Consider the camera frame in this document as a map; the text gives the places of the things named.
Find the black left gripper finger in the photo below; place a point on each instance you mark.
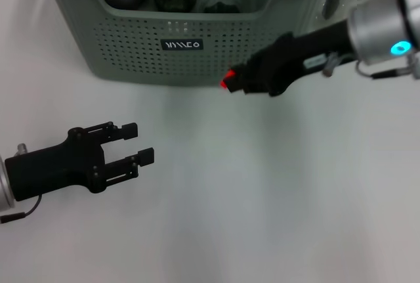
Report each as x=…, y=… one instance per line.
x=129, y=166
x=115, y=131

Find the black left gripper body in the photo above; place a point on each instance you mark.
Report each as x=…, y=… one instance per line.
x=55, y=168

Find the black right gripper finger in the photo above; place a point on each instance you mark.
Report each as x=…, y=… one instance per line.
x=237, y=87
x=237, y=70

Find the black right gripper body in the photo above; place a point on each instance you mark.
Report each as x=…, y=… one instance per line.
x=295, y=56

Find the small red stepped block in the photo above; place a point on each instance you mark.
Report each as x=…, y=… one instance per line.
x=227, y=79

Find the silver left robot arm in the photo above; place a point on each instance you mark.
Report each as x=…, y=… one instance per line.
x=6, y=184

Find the grey-green perforated storage bin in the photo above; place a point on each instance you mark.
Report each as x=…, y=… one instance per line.
x=164, y=66

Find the silver pipe fitting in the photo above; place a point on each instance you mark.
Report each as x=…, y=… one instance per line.
x=22, y=148

